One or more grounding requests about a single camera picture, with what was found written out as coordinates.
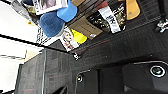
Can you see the white box with picture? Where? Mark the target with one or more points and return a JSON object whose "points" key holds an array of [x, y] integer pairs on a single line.
{"points": [[69, 40]]}

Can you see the yellow green toy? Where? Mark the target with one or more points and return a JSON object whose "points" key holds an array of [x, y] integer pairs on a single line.
{"points": [[79, 36]]}

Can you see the tall brown box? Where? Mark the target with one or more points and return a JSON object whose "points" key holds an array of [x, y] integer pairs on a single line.
{"points": [[85, 27]]}

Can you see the black white pack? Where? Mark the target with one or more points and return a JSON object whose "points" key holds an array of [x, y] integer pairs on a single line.
{"points": [[108, 18]]}

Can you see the small brown carton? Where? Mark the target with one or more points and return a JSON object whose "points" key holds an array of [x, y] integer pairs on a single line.
{"points": [[77, 2]]}

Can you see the small orange item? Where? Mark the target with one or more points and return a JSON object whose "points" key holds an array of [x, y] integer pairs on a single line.
{"points": [[132, 8]]}

